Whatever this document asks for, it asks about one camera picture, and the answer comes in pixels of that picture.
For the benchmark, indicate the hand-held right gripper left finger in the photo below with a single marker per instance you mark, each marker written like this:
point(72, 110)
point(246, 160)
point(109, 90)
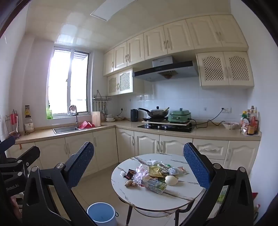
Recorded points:
point(83, 160)

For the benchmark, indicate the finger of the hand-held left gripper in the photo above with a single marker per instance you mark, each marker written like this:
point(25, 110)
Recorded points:
point(7, 144)
point(32, 154)

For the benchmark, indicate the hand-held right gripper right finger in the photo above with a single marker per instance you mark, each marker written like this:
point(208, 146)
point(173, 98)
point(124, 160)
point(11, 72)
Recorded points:
point(195, 167)

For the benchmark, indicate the lime green snack packet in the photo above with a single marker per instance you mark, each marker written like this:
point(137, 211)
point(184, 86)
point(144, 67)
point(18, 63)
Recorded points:
point(155, 171)

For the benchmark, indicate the blue trash bin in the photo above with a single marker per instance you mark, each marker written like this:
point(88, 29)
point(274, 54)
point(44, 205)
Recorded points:
point(101, 214)

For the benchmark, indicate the red sauce sachet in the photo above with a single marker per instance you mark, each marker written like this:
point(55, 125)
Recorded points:
point(183, 170)

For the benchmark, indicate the red utensils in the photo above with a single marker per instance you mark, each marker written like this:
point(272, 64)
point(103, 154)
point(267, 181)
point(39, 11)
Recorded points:
point(13, 119)

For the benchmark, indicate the round marble table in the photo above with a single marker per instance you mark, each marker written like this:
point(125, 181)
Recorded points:
point(184, 191)

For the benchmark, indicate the green white snack packet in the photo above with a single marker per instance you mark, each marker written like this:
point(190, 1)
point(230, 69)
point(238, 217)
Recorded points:
point(168, 169)

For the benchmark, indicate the white egg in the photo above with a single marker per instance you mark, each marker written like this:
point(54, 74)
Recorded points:
point(171, 180)

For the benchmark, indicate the large glass jar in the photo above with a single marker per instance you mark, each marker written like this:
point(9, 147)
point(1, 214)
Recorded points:
point(29, 126)

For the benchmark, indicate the red plastic basket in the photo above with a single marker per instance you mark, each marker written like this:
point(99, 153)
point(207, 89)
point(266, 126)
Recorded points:
point(85, 125)

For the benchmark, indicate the steel sink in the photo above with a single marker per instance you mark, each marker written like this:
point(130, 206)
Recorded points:
point(65, 130)

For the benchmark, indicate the dark bottle yellow label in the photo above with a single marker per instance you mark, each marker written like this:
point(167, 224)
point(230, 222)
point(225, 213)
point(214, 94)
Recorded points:
point(27, 111)

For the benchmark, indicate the small white crumpled paper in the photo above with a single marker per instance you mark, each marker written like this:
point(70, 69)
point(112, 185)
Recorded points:
point(123, 173)

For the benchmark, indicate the steel faucet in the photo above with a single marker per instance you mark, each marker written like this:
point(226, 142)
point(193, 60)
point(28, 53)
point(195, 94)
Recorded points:
point(76, 118)

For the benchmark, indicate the wooden cutting board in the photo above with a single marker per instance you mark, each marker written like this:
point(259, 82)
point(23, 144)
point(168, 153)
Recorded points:
point(96, 118)

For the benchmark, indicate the green dish soap bottle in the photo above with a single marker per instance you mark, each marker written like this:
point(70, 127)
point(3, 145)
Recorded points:
point(49, 113)

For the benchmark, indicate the black gas stove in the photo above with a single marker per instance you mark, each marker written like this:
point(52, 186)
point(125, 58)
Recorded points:
point(165, 128)

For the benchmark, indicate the dark snack wrapper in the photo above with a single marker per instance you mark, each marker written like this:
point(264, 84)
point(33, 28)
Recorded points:
point(131, 173)

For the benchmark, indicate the stacked white bowls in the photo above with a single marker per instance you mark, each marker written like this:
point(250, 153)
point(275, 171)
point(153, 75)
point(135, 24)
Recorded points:
point(110, 118)

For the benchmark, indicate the ginger piece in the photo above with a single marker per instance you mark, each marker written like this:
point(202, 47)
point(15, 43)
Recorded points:
point(129, 183)

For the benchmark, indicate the cream kitchen base cabinets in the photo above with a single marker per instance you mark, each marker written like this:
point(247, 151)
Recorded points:
point(147, 144)

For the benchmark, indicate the green electric cooker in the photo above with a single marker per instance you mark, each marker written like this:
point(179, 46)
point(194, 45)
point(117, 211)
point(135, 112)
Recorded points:
point(180, 116)

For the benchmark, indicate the white bowl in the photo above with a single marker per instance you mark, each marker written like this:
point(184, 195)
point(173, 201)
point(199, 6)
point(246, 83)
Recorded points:
point(230, 125)

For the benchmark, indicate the red white checkered packet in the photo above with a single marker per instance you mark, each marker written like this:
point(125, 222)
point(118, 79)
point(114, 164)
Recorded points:
point(141, 173)

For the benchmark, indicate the pink cloth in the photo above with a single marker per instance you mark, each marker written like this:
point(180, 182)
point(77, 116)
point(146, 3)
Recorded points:
point(72, 107)

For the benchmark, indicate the hanging kitchen utensils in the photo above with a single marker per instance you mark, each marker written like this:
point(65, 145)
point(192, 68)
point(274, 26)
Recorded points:
point(103, 108)

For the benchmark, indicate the black induction cooker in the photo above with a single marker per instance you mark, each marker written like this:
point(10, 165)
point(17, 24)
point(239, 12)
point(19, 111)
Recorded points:
point(152, 119)

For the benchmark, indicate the wok with lid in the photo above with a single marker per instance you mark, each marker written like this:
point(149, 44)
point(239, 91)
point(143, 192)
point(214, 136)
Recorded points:
point(157, 112)

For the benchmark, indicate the black electric kettle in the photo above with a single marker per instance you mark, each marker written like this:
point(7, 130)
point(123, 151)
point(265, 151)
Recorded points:
point(134, 116)

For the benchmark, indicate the cluster of condiment bottles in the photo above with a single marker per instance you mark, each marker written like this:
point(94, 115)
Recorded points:
point(250, 123)

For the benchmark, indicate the kitchen window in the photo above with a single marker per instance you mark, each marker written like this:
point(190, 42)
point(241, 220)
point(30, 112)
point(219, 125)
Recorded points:
point(60, 82)

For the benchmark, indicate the range hood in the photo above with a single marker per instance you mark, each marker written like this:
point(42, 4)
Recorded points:
point(167, 68)

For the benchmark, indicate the ceiling light panel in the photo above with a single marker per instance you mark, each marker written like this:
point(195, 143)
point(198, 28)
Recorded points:
point(108, 9)

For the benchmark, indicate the wall utensil rack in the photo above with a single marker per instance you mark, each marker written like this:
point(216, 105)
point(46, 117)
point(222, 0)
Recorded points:
point(102, 97)

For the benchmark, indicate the cream upper wall cabinets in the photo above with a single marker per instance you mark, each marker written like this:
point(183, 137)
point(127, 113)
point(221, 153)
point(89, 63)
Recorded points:
point(173, 37)

